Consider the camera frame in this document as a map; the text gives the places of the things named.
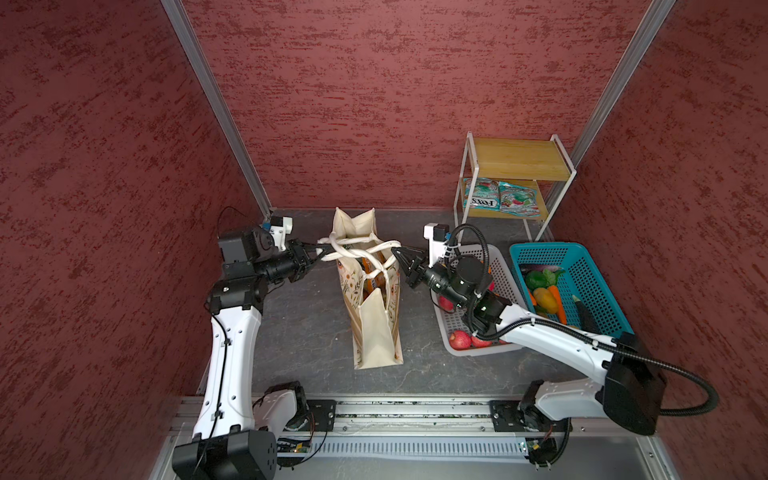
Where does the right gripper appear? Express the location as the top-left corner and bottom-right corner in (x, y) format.
(395, 241), (471, 307)

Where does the cream canvas tote bag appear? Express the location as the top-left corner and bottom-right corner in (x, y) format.
(320, 209), (403, 370)

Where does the orange Fox's candy bag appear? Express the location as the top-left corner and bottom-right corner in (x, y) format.
(358, 258), (387, 302)

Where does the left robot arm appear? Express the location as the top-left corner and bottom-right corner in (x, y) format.
(172, 225), (331, 479)

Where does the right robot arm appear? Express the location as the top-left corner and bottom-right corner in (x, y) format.
(392, 247), (666, 436)

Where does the red-green Fox's candy bag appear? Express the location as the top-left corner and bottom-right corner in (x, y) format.
(499, 181), (540, 218)

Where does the red apple middle left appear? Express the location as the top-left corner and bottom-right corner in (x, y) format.
(437, 296), (455, 313)

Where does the red apple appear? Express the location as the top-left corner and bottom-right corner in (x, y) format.
(471, 336), (493, 348)
(449, 330), (473, 351)
(437, 296), (455, 313)

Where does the red apple front left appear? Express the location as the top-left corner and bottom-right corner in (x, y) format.
(449, 330), (473, 351)

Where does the white plastic basket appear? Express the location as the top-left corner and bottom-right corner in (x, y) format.
(431, 245), (527, 357)

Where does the red apple front middle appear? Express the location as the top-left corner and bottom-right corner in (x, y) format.
(471, 336), (493, 348)

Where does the green bell pepper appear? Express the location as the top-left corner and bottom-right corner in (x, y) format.
(525, 271), (550, 292)

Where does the yellow bell pepper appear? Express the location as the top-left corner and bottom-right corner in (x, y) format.
(532, 288), (557, 314)

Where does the white wooden two-tier shelf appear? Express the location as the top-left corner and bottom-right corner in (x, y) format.
(453, 133), (577, 241)

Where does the orange carrot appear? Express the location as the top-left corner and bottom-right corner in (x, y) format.
(548, 285), (568, 325)

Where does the teal plastic basket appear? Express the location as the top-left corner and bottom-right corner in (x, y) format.
(509, 242), (633, 338)

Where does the dark green cucumber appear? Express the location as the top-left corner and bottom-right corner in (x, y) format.
(572, 295), (601, 334)

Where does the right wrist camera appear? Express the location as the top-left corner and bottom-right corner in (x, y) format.
(423, 223), (450, 267)

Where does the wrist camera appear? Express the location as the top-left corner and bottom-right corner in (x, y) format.
(423, 223), (450, 267)
(262, 216), (293, 251)

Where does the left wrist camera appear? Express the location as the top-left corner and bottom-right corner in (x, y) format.
(262, 216), (293, 251)

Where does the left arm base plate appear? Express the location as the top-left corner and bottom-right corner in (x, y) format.
(299, 399), (338, 433)

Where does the aluminium mounting rail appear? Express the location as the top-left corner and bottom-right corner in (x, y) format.
(170, 393), (658, 439)

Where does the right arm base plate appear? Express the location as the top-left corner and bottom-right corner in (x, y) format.
(488, 400), (571, 434)

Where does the black corrugated cable conduit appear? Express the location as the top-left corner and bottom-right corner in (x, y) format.
(446, 223), (720, 466)

